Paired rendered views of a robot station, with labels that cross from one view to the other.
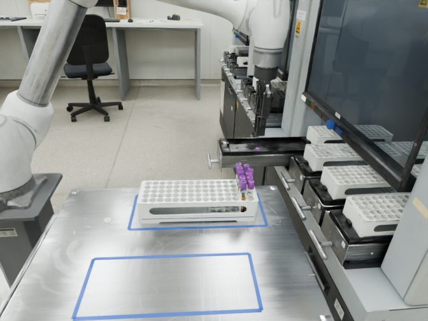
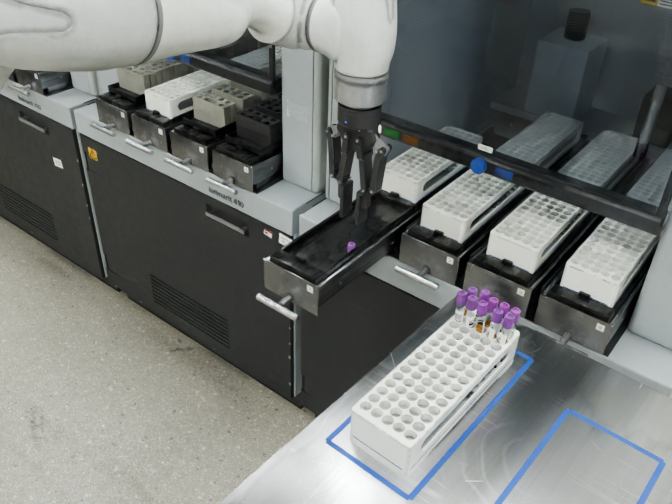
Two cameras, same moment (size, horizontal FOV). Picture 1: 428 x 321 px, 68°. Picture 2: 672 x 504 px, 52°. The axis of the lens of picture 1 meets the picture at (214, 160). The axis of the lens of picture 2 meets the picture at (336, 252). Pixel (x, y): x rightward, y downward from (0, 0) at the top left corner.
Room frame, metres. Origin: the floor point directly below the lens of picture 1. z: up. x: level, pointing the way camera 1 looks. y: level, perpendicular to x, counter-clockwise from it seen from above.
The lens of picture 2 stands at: (0.28, 0.67, 1.60)
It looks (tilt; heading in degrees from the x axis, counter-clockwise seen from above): 36 degrees down; 313
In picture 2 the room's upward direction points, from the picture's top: 2 degrees clockwise
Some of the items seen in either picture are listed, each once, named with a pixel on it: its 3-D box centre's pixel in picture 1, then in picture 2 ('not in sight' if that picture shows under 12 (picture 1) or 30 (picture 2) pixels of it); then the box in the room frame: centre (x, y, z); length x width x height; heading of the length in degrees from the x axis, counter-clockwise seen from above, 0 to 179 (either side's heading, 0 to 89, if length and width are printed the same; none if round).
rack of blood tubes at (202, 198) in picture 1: (198, 200); (438, 383); (0.66, 0.04, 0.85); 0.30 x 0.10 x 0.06; 95
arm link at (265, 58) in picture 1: (267, 57); (360, 85); (1.03, -0.16, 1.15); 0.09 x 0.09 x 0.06
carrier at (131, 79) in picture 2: not in sight; (134, 80); (1.94, -0.25, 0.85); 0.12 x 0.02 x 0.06; 7
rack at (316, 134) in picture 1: (348, 137); (432, 163); (1.11, -0.52, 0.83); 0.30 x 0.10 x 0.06; 97
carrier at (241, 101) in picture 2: (282, 90); (230, 103); (1.65, -0.35, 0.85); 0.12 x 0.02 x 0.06; 7
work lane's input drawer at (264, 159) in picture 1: (300, 151); (386, 215); (1.09, -0.34, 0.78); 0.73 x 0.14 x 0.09; 97
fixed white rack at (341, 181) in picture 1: (374, 182); (542, 223); (0.80, -0.48, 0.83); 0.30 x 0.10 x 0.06; 97
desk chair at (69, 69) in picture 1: (88, 66); not in sight; (3.36, 1.35, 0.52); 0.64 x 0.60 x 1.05; 27
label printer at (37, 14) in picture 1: (41, 10); not in sight; (4.00, 2.04, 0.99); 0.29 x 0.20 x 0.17; 15
